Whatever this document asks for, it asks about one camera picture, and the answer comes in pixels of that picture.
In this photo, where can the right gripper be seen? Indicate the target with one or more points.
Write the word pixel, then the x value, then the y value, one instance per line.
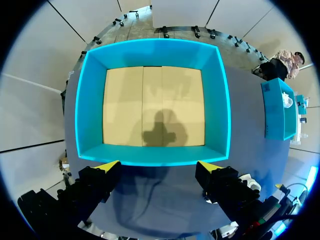
pixel 295 203

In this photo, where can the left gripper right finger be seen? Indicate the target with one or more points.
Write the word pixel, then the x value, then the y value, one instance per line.
pixel 225 185

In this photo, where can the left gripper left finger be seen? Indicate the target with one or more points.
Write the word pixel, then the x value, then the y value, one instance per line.
pixel 92 185

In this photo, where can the white shoe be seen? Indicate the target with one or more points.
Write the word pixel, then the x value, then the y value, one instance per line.
pixel 287 99

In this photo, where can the teal box with label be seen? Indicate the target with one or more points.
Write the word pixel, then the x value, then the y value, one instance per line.
pixel 273 112

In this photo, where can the large teal box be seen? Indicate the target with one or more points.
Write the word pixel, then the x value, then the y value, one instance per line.
pixel 91 100

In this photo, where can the person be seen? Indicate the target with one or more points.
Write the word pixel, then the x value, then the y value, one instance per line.
pixel 275 68

